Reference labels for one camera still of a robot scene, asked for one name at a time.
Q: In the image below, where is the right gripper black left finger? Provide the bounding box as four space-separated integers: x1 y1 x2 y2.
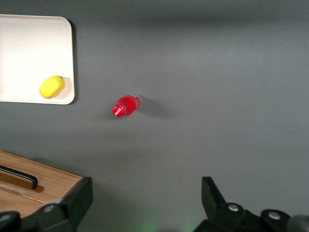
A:
0 176 94 232

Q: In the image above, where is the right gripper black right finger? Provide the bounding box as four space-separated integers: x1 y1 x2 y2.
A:
193 176 293 232

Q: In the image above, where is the red coke bottle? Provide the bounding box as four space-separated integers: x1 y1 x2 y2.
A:
112 93 141 118

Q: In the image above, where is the beige plastic tray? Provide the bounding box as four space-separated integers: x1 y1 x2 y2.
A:
0 14 75 105

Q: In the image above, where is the wooden drawer cabinet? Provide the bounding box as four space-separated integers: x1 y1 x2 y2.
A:
0 149 84 215

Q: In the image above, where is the wooden drawer front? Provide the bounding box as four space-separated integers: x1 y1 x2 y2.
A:
0 188 46 215
0 156 79 203

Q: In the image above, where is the yellow lemon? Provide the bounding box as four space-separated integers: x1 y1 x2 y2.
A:
39 75 66 99

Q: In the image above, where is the black metal drawer handle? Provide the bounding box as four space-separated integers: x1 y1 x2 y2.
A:
0 165 39 189

